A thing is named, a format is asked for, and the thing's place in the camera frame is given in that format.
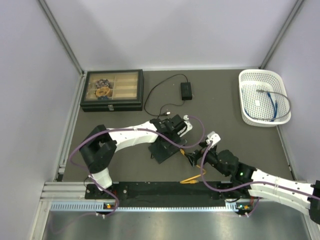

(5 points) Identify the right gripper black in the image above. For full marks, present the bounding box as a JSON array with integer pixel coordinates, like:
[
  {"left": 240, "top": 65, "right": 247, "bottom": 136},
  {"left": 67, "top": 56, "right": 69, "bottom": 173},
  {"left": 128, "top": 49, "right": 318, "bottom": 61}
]
[{"left": 185, "top": 141, "right": 230, "bottom": 177}]

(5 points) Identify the black network switch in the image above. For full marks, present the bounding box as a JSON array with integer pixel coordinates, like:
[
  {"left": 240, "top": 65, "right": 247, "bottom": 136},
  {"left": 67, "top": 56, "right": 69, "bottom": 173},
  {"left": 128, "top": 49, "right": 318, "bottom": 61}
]
[{"left": 148, "top": 137, "right": 180, "bottom": 164}]

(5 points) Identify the yellow ethernet cable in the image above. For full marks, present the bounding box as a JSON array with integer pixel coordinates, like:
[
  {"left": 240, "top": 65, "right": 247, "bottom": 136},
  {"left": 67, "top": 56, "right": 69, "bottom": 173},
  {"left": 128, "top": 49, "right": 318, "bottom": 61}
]
[{"left": 179, "top": 148, "right": 208, "bottom": 185}]

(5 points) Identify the black power adapter with cord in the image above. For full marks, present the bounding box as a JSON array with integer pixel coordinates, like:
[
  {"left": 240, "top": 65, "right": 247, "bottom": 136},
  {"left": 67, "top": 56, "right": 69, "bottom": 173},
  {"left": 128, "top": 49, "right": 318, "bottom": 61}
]
[{"left": 143, "top": 73, "right": 193, "bottom": 118}]

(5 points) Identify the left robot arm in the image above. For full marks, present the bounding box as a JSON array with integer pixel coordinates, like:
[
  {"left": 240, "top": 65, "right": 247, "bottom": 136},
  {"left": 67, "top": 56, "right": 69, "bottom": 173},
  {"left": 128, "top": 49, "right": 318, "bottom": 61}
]
[{"left": 79, "top": 115, "right": 193, "bottom": 199}]

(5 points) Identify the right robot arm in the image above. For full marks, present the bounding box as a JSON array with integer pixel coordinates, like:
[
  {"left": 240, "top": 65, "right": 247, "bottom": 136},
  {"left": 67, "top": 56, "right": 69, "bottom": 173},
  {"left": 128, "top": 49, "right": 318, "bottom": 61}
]
[{"left": 180, "top": 147, "right": 320, "bottom": 224}]

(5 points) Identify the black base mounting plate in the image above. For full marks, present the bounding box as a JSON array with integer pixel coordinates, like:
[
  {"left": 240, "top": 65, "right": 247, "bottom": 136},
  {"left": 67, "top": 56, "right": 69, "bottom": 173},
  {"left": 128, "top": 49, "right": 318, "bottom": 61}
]
[{"left": 84, "top": 181, "right": 251, "bottom": 207}]

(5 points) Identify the black jewelry display box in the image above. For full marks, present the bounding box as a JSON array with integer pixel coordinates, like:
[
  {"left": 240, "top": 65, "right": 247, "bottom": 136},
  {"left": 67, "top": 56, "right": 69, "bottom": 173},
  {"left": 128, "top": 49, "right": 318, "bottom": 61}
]
[{"left": 80, "top": 69, "right": 144, "bottom": 112}]

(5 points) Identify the white perforated plastic basket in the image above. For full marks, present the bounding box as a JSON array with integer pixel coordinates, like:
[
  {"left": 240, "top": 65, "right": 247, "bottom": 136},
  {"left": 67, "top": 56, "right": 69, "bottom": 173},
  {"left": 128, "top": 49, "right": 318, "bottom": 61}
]
[{"left": 238, "top": 69, "right": 292, "bottom": 127}]

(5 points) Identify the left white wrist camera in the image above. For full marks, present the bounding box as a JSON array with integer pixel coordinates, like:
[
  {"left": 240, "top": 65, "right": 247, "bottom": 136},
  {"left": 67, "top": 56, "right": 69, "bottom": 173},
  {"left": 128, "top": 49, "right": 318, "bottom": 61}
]
[{"left": 183, "top": 115, "right": 193, "bottom": 133}]

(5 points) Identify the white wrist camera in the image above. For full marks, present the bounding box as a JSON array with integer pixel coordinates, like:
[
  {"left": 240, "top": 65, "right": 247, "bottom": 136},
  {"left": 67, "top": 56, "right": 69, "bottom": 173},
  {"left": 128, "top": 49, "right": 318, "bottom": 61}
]
[
  {"left": 183, "top": 115, "right": 193, "bottom": 133},
  {"left": 205, "top": 131, "right": 221, "bottom": 146}
]

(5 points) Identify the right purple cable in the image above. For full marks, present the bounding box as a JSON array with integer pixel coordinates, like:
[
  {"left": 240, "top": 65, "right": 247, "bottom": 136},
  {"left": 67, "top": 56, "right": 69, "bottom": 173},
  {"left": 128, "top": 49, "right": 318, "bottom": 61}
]
[{"left": 199, "top": 141, "right": 320, "bottom": 218}]

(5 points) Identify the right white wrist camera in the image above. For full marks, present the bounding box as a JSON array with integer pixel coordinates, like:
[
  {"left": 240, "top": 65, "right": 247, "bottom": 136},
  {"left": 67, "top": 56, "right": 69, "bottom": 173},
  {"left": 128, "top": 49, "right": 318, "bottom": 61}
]
[{"left": 205, "top": 131, "right": 221, "bottom": 146}]

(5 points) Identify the white slotted cable duct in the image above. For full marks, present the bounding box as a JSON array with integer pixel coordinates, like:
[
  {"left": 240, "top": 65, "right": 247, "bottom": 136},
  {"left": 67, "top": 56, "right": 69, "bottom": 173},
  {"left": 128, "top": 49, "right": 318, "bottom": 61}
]
[{"left": 50, "top": 201, "right": 239, "bottom": 213}]

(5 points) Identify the orange bracelet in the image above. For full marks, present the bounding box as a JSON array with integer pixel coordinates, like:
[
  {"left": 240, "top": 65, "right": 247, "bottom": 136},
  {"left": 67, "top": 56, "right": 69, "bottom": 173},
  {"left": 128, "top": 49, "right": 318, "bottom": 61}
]
[{"left": 94, "top": 86, "right": 113, "bottom": 98}]

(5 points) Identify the dark beaded bracelet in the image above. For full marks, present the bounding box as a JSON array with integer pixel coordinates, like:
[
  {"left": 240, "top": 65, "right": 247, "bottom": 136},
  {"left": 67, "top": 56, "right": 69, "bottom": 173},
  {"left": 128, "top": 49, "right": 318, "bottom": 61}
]
[{"left": 94, "top": 78, "right": 111, "bottom": 88}]

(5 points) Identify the grey ethernet cable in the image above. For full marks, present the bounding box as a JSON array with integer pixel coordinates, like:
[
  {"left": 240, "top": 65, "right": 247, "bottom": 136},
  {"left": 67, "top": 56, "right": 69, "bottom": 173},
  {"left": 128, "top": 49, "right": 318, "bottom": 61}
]
[{"left": 256, "top": 87, "right": 293, "bottom": 123}]

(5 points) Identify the aluminium frame rail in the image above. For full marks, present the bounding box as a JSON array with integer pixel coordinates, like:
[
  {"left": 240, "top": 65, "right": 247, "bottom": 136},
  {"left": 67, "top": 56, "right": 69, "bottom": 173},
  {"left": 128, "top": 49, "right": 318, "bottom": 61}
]
[{"left": 40, "top": 182, "right": 86, "bottom": 201}]

